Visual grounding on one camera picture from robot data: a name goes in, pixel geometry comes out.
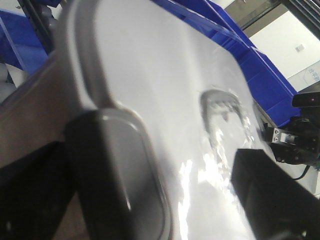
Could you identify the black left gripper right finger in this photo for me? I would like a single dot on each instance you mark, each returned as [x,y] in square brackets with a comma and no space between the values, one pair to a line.
[276,206]

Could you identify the blue plastic crate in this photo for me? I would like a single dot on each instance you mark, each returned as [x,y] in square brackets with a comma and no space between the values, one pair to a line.
[270,89]

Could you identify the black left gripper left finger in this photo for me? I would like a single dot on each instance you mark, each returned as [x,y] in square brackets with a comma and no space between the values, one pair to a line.
[36,189]

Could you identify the blue crate left near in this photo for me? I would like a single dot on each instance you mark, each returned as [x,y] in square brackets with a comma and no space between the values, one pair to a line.
[19,44]

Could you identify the white lidded storage bin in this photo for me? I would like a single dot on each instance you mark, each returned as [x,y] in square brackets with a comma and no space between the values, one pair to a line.
[181,110]

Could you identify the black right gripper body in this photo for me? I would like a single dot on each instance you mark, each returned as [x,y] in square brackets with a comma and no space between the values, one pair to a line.
[298,141]

